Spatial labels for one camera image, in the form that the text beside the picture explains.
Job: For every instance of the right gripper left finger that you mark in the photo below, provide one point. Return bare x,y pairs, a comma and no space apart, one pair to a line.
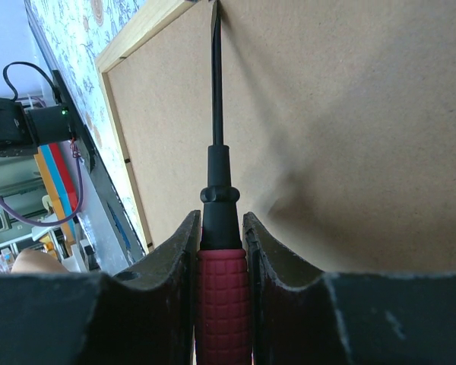
142,315

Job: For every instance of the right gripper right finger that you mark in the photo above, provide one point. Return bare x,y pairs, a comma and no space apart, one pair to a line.
302,315

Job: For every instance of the red black screwdriver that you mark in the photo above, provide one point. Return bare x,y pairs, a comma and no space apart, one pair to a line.
222,333

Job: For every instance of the wooden picture frame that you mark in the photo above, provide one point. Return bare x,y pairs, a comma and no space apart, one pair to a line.
340,117

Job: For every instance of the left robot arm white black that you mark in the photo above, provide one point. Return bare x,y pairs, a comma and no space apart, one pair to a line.
23,131

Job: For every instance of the floral patterned table mat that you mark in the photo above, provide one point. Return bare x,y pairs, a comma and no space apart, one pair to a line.
77,32

